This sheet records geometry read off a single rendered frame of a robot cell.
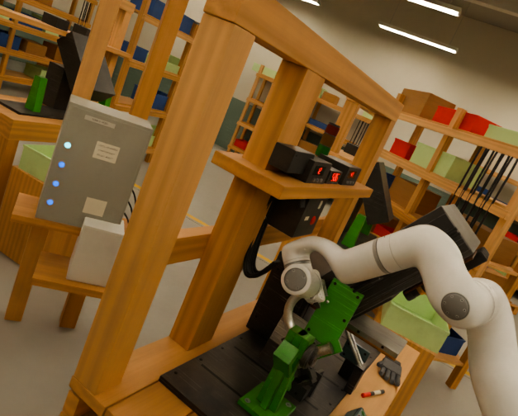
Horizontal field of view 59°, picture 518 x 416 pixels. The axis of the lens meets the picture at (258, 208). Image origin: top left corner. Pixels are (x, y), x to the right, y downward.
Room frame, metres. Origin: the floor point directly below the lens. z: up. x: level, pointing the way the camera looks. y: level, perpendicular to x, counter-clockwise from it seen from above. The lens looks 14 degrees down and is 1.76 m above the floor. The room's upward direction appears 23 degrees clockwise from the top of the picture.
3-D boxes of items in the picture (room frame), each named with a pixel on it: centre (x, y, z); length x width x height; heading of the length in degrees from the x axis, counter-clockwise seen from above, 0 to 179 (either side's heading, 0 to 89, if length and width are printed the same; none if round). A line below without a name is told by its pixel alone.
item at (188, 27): (7.06, 2.09, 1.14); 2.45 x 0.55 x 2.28; 162
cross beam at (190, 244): (1.72, -0.03, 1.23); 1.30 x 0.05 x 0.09; 154
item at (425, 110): (4.75, -1.57, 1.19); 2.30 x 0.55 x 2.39; 22
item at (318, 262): (1.71, -0.28, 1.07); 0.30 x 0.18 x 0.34; 154
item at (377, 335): (1.59, -0.48, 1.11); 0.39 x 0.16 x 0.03; 64
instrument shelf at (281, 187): (1.67, -0.12, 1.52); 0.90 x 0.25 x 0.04; 154
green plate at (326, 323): (1.46, -0.38, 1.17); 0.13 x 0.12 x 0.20; 154
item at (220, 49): (1.69, -0.09, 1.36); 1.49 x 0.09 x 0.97; 154
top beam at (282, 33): (1.69, -0.09, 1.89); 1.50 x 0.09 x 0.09; 154
